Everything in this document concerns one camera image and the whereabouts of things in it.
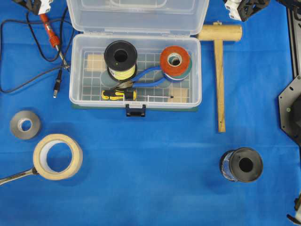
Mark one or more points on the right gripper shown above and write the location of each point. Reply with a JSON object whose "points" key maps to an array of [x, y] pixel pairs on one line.
{"points": [[241, 10]]}

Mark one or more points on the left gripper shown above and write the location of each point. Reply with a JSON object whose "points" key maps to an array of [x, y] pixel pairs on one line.
{"points": [[37, 7]]}

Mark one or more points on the clear plastic tool box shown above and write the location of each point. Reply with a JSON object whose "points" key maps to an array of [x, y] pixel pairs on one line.
{"points": [[150, 26]]}

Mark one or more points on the dark blue box latch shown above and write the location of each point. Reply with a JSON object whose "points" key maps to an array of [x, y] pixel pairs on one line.
{"points": [[135, 112]]}

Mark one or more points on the wooden mallet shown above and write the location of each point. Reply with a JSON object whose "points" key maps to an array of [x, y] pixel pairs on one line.
{"points": [[218, 33]]}

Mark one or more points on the orange soldering iron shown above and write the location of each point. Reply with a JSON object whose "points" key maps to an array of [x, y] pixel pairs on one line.
{"points": [[53, 38]]}

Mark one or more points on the red tape roll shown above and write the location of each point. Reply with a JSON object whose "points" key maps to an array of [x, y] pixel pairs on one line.
{"points": [[174, 61]]}

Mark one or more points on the green tape roll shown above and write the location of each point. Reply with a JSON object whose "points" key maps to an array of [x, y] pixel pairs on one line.
{"points": [[181, 77]]}

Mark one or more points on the grey tape roll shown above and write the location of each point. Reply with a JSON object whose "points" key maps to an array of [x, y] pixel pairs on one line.
{"points": [[25, 125]]}

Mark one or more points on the yellow black screwdriver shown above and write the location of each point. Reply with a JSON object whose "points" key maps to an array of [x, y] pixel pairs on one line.
{"points": [[131, 95]]}

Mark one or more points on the beige masking tape roll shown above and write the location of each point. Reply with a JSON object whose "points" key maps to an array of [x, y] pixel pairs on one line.
{"points": [[54, 166]]}

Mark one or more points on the silver wrench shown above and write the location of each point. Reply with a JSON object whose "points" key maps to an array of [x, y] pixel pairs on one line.
{"points": [[32, 171]]}

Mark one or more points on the blue table cloth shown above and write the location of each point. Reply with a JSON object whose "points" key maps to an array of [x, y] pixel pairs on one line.
{"points": [[163, 169]]}

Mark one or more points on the black clamp at corner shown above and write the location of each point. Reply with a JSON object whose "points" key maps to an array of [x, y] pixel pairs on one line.
{"points": [[296, 219]]}

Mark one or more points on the black aluminium rail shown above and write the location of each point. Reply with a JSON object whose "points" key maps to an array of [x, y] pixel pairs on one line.
{"points": [[293, 11]]}

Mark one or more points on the yellow wire spool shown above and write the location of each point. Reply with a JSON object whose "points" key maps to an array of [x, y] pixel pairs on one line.
{"points": [[121, 60]]}

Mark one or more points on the blue handled pliers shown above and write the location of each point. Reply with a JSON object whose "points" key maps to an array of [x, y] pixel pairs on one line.
{"points": [[137, 81]]}

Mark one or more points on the black wire spool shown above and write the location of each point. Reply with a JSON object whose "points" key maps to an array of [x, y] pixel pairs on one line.
{"points": [[241, 165]]}

